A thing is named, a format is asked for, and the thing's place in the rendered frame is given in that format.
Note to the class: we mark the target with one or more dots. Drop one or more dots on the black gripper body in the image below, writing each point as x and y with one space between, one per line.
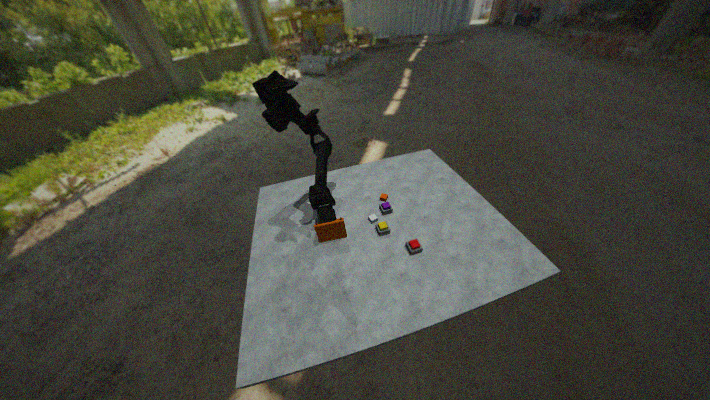
289 106

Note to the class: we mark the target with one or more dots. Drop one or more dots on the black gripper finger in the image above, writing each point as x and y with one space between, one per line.
310 119
281 85

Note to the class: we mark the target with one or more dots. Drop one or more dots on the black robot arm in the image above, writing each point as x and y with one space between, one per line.
319 194

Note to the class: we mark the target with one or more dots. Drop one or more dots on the yellow button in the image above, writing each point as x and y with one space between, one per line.
382 228

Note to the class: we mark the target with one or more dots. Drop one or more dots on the red button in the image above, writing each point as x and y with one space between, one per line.
413 247

